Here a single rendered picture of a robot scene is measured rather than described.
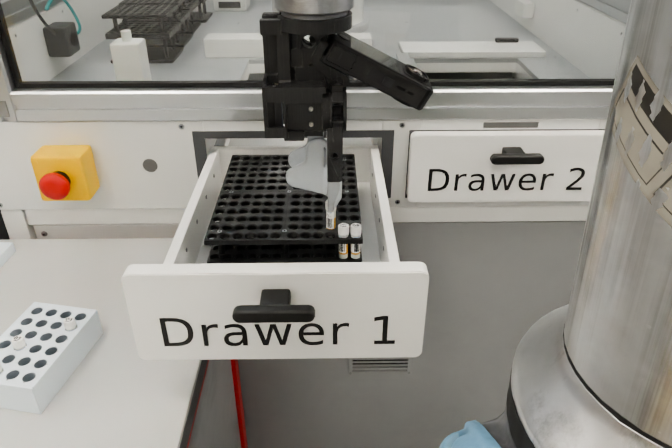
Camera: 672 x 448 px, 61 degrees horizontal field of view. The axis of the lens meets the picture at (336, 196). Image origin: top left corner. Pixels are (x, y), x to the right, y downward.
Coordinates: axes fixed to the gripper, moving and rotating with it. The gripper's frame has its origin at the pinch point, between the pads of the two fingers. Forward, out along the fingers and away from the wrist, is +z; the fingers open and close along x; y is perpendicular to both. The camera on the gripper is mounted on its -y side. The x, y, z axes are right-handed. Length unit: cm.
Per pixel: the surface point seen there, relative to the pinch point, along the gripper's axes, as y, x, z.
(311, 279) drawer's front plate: 2.6, 12.5, 1.9
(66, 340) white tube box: 30.4, 7.3, 14.1
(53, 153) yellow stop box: 39.6, -17.9, 2.7
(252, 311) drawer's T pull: 7.8, 16.0, 2.7
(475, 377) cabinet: -27, -23, 53
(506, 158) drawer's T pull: -23.8, -15.9, 3.1
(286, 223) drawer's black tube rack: 5.9, -0.7, 3.9
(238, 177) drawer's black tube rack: 13.0, -12.3, 3.9
